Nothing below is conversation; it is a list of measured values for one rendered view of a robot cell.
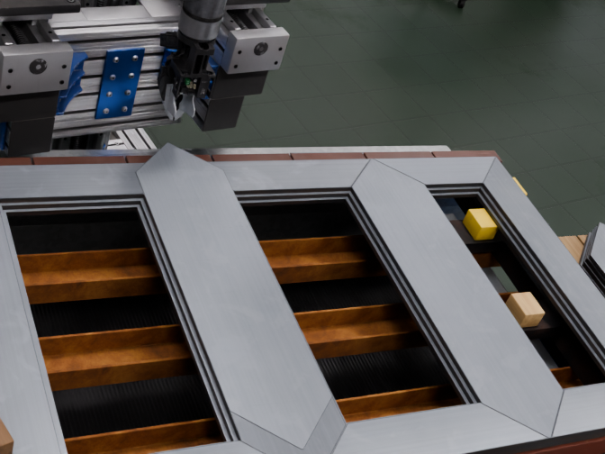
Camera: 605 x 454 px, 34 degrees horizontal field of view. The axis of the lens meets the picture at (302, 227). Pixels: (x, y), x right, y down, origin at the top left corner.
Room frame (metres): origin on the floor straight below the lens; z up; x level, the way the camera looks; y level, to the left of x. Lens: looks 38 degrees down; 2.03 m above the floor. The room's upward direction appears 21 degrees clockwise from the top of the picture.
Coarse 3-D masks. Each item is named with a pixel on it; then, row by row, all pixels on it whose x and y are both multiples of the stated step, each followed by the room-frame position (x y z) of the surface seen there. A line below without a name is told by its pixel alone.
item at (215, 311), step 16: (272, 288) 1.30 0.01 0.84; (192, 304) 1.19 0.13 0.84; (208, 304) 1.21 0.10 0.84; (224, 304) 1.22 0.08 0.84; (240, 304) 1.24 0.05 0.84; (256, 304) 1.25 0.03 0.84; (272, 304) 1.26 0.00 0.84; (208, 320) 1.17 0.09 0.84; (224, 320) 1.19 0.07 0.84; (240, 320) 1.20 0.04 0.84; (256, 320) 1.21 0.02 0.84; (272, 320) 1.23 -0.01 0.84; (288, 320) 1.24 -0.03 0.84
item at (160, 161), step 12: (156, 156) 1.54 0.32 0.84; (168, 156) 1.55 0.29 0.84; (180, 156) 1.57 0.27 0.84; (192, 156) 1.58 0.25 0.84; (144, 168) 1.49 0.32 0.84; (156, 168) 1.50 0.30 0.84; (168, 168) 1.52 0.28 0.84; (180, 168) 1.53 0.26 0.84; (192, 168) 1.54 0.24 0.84; (204, 168) 1.56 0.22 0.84; (216, 168) 1.57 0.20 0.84
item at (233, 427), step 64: (256, 192) 1.55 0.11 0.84; (320, 192) 1.64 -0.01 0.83; (448, 192) 1.82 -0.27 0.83; (384, 256) 1.52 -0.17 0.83; (192, 320) 1.17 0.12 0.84; (576, 320) 1.54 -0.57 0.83; (64, 448) 0.85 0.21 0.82; (256, 448) 0.96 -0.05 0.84; (320, 448) 1.00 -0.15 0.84; (512, 448) 1.16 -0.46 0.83
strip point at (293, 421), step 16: (304, 400) 1.08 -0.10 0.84; (320, 400) 1.09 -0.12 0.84; (240, 416) 1.01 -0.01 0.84; (256, 416) 1.02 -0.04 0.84; (272, 416) 1.03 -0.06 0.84; (288, 416) 1.04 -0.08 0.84; (304, 416) 1.05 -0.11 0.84; (320, 416) 1.06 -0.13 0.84; (272, 432) 1.00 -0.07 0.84; (288, 432) 1.01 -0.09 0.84; (304, 432) 1.02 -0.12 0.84
